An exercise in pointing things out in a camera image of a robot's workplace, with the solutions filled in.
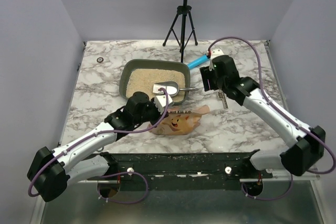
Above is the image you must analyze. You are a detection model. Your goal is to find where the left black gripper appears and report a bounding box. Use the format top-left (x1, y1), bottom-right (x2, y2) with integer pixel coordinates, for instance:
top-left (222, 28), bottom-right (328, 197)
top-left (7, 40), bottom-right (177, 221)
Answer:
top-left (133, 98), bottom-right (169, 128)

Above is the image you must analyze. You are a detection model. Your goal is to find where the grey bag clip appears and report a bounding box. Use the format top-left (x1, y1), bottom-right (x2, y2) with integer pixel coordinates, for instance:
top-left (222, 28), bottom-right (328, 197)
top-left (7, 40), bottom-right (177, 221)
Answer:
top-left (217, 90), bottom-right (228, 110)

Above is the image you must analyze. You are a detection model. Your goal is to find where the silver metal scoop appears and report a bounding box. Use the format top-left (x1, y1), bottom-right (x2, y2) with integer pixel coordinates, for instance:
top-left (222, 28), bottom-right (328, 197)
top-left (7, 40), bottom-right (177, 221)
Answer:
top-left (152, 81), bottom-right (198, 97)

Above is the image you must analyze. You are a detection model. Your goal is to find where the pink cat litter bag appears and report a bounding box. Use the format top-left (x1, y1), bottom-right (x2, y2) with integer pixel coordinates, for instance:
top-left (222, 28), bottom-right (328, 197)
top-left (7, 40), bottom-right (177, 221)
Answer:
top-left (149, 105), bottom-right (210, 135)

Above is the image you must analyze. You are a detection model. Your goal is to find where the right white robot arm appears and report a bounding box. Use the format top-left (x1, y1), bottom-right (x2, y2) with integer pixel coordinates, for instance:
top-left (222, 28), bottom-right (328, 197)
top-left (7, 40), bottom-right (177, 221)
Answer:
top-left (200, 55), bottom-right (326, 178)

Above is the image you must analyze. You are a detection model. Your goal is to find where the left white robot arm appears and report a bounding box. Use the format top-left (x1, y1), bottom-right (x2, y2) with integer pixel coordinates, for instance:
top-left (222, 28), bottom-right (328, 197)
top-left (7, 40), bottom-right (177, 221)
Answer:
top-left (27, 92), bottom-right (171, 202)

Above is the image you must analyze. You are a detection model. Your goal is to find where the beige litter in box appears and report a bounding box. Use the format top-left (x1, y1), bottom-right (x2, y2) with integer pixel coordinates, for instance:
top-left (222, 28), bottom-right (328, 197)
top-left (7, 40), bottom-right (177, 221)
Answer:
top-left (126, 69), bottom-right (186, 99)

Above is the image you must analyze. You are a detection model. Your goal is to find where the grey plastic litter box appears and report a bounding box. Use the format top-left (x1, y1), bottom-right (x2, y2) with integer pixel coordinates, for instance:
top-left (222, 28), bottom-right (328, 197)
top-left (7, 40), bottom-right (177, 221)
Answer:
top-left (119, 59), bottom-right (191, 99)

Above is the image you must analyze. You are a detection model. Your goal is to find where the blue cylindrical flashlight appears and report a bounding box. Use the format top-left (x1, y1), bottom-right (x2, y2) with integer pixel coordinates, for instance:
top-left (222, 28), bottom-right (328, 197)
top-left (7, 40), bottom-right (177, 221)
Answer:
top-left (187, 55), bottom-right (209, 70)

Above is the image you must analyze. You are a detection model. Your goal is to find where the brown poker chip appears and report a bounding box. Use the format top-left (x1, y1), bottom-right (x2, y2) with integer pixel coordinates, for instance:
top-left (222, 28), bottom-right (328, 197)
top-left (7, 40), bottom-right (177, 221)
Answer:
top-left (97, 57), bottom-right (104, 63)

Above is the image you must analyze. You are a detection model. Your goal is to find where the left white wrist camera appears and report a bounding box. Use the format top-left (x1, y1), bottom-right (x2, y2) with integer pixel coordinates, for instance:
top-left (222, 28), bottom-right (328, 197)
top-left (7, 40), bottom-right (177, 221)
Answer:
top-left (154, 94), bottom-right (174, 111)

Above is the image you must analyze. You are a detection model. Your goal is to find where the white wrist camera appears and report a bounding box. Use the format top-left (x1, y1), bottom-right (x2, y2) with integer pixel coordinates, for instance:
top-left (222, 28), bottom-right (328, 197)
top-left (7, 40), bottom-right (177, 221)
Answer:
top-left (208, 48), bottom-right (224, 58)
top-left (154, 94), bottom-right (174, 111)

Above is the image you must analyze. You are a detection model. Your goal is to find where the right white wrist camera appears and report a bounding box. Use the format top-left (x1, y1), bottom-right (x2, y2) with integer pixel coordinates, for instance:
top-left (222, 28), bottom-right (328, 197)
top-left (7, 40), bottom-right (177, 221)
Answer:
top-left (208, 48), bottom-right (224, 58)

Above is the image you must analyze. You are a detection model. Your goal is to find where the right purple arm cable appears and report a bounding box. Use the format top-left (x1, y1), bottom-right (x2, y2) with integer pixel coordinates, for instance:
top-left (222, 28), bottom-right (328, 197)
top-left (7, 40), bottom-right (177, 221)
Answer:
top-left (207, 36), bottom-right (336, 174)

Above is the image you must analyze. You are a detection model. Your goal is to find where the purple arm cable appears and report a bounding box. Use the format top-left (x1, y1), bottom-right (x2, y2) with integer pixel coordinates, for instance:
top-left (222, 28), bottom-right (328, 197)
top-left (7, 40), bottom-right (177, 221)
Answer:
top-left (207, 36), bottom-right (336, 174)
top-left (28, 88), bottom-right (169, 197)

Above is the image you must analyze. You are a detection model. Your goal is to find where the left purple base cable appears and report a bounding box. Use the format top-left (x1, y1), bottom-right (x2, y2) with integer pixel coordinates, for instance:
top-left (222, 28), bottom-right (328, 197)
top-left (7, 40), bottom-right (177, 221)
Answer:
top-left (97, 172), bottom-right (149, 204)

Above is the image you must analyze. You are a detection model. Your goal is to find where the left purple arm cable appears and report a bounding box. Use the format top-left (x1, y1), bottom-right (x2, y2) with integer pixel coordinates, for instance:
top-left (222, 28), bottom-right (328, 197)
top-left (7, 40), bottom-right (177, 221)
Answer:
top-left (28, 88), bottom-right (169, 197)

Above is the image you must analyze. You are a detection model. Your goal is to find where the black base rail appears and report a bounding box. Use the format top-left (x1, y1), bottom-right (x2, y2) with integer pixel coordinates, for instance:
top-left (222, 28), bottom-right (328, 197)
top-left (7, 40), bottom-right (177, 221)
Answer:
top-left (100, 152), bottom-right (257, 191)

